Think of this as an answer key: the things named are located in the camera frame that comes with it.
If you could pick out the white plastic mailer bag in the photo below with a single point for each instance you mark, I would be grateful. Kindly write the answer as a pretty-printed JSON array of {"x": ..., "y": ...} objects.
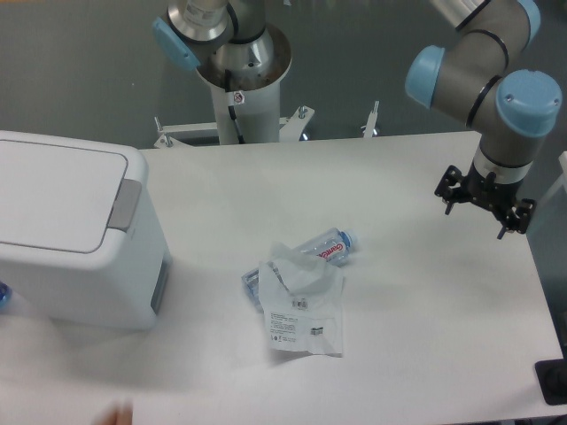
[{"x": 301, "y": 298}]

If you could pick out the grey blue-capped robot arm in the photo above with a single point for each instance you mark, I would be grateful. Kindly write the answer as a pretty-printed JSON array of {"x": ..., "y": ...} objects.
[{"x": 242, "y": 58}]

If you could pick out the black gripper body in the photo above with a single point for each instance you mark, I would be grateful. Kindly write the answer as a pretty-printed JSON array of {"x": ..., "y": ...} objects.
[{"x": 485, "y": 192}]

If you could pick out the blue bottle at left edge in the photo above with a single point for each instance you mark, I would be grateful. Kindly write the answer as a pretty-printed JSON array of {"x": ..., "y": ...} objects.
[{"x": 5, "y": 295}]

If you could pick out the white push-button trash can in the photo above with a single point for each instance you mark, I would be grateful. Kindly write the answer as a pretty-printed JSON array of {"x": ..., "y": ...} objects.
[{"x": 80, "y": 238}]

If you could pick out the blurred human hand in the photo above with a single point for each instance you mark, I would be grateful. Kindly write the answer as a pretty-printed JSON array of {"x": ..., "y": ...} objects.
[{"x": 116, "y": 414}]

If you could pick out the white pedestal base frame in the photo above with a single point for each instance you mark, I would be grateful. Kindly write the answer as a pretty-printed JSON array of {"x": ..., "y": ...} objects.
[{"x": 291, "y": 129}]

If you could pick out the black clamp at table edge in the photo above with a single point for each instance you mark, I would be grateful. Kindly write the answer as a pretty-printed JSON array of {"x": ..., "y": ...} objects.
[{"x": 552, "y": 379}]

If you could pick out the clear plastic water bottle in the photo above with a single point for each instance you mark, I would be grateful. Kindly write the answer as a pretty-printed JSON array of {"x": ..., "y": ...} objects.
[{"x": 334, "y": 246}]

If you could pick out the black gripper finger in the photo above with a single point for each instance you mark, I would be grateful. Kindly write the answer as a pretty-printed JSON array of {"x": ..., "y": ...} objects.
[
  {"x": 516, "y": 218},
  {"x": 450, "y": 190}
]

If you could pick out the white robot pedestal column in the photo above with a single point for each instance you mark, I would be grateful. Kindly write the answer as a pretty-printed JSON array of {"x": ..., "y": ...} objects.
[{"x": 251, "y": 116}]

